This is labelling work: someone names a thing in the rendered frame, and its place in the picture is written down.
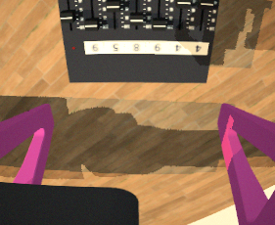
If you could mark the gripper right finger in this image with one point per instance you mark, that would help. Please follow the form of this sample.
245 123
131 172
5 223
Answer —
252 205

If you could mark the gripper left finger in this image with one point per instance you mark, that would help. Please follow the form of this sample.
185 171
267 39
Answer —
15 130

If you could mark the black lighting desk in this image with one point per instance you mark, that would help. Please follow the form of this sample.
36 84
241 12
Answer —
157 41

